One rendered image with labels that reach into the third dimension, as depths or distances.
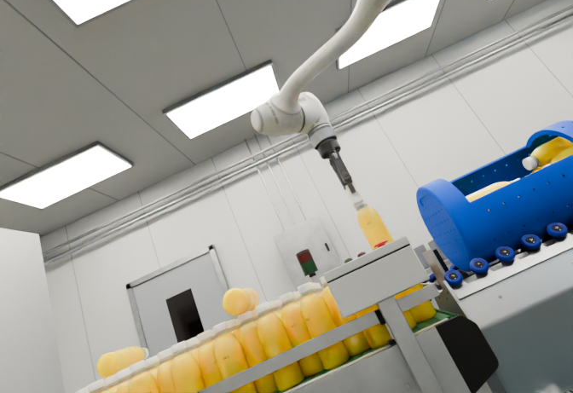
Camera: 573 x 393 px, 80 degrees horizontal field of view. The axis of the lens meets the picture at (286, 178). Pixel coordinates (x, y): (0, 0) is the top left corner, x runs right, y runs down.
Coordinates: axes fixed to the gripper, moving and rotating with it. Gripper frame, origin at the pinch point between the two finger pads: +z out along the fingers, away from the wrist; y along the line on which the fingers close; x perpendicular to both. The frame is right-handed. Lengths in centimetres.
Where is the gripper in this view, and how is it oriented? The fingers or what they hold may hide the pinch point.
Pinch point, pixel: (354, 195)
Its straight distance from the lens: 113.8
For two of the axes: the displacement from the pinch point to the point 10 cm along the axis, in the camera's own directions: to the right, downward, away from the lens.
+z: 4.0, 8.5, -3.4
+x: -9.0, 4.3, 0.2
